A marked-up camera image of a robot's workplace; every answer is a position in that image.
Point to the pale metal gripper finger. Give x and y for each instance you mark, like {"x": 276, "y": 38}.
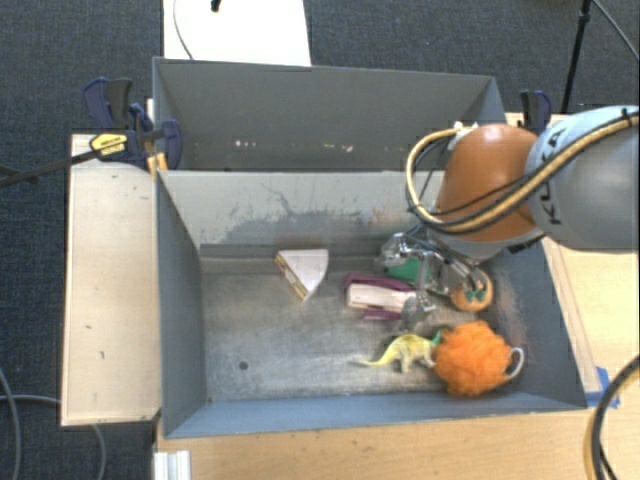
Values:
{"x": 410, "y": 318}
{"x": 426, "y": 304}

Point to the green plastic toy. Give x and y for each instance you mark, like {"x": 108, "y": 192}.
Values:
{"x": 404, "y": 271}

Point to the yellow toy dinosaur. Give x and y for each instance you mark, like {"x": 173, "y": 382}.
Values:
{"x": 412, "y": 350}

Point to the purple stapler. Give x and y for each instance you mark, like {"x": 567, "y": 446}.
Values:
{"x": 375, "y": 295}

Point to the orange bath pouf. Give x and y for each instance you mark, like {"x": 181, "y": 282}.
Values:
{"x": 472, "y": 360}

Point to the white wedge toy sandwich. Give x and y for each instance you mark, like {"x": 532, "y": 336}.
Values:
{"x": 307, "y": 270}

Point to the grey metal bin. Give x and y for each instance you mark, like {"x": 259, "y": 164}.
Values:
{"x": 280, "y": 348}

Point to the pale wood board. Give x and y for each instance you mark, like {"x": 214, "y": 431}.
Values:
{"x": 110, "y": 293}

